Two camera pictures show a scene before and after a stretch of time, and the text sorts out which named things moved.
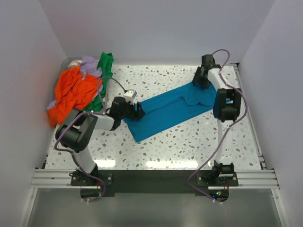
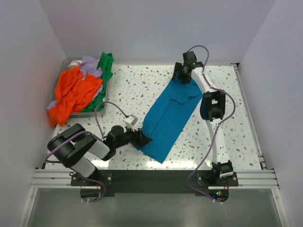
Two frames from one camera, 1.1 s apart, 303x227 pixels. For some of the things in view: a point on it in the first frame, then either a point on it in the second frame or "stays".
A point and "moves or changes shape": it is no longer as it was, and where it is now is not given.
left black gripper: x=135 y=115 -> x=138 y=138
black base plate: x=95 y=184 stays
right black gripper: x=204 y=84 -> x=177 y=67
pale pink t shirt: x=75 y=62 stays
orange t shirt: x=73 y=93 stays
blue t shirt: x=162 y=111 moves or changes shape
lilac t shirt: x=89 y=66 stays
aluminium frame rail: x=60 y=179 stays
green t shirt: x=105 y=62 stays
